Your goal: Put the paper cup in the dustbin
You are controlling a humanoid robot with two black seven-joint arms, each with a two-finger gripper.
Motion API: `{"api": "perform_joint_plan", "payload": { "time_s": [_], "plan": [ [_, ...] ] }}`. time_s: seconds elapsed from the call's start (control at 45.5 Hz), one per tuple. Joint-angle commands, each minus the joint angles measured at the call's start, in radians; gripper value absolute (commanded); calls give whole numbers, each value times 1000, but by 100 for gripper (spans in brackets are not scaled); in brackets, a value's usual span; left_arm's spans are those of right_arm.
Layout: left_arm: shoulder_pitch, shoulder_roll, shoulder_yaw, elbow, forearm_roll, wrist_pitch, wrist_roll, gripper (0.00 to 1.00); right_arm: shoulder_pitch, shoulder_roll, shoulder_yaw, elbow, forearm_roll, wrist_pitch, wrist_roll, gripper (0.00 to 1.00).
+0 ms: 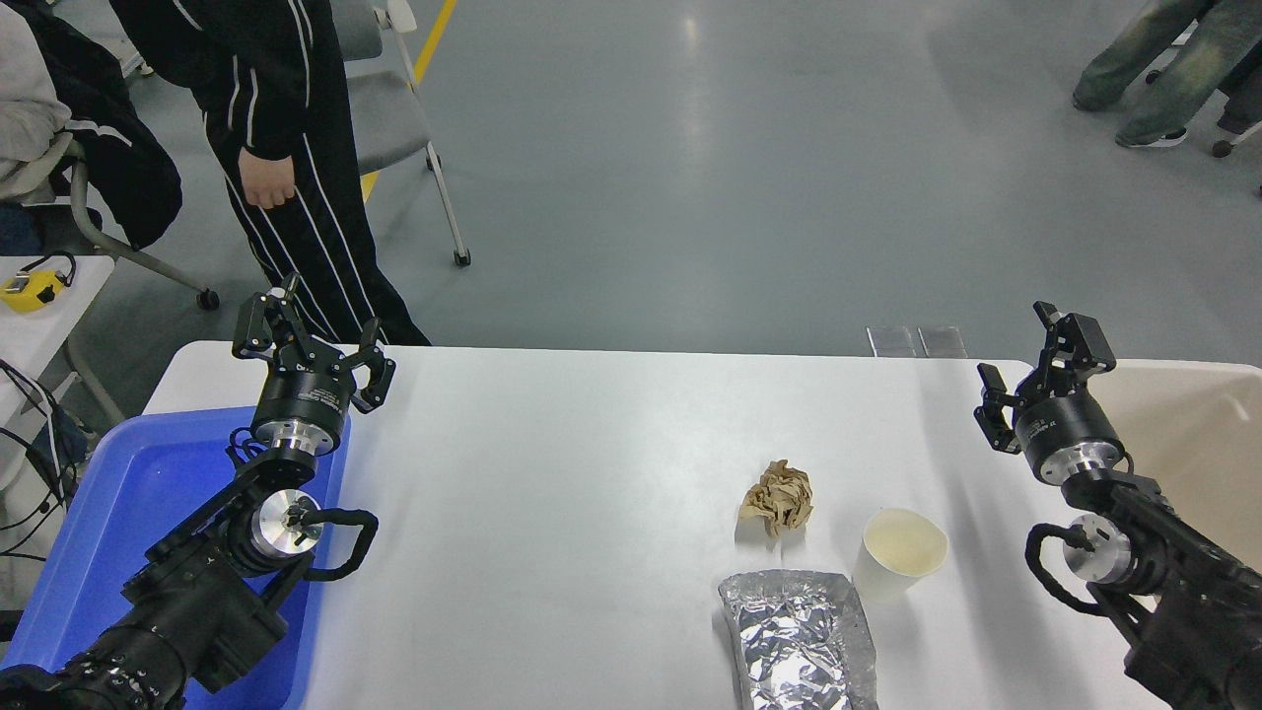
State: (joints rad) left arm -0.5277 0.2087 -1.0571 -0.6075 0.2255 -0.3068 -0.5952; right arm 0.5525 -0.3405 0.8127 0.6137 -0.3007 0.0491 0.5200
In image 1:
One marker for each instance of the metal floor plate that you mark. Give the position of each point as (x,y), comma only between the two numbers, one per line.
(891,341)
(943,341)

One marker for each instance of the crumpled tan paper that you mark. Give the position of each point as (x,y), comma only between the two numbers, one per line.
(779,498)

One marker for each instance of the blue plastic tray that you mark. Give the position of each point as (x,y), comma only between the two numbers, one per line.
(128,493)

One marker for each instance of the silver foil tray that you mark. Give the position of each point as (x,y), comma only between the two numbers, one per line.
(794,641)

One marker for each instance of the person's left hand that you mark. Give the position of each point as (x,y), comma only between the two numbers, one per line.
(266,179)

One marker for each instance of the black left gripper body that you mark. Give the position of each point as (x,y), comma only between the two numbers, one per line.
(301,399)

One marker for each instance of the white wheeled chair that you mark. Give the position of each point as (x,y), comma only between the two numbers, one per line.
(1223,148)

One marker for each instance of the black jacket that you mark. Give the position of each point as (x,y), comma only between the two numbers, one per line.
(118,168)

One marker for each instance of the person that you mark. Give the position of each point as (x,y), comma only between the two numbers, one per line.
(1244,110)
(1173,69)
(25,99)

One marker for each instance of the white side table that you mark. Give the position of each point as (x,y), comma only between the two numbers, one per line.
(39,335)

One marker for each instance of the grey wheeled chair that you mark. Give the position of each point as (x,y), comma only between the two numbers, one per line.
(389,108)

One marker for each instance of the white paper cup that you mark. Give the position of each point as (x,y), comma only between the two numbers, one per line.
(902,547)

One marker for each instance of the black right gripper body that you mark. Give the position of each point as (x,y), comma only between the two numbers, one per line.
(1070,424)

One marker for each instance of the large pale bin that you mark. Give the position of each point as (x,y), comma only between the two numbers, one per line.
(1203,424)

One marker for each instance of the yellow handheld device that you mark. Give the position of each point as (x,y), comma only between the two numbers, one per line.
(30,291)

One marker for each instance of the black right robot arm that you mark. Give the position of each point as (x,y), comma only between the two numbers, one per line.
(1183,592)

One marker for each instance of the beige frame wheeled chair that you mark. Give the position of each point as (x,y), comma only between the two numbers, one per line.
(207,298)

